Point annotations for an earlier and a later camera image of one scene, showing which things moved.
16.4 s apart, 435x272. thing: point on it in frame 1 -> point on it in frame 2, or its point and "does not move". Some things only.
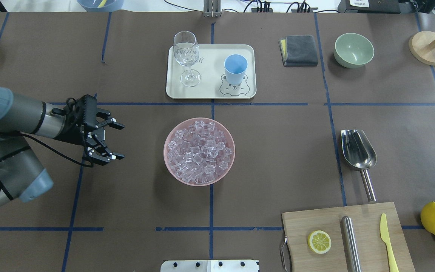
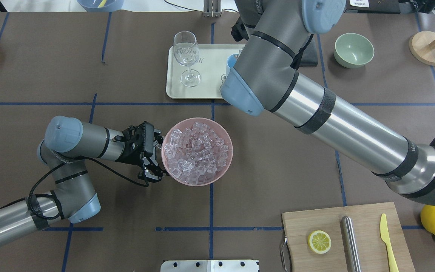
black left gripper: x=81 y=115 -> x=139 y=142
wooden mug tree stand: x=431 y=48 does not move
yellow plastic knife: x=385 y=236 does not move
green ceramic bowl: x=353 y=50 does not move
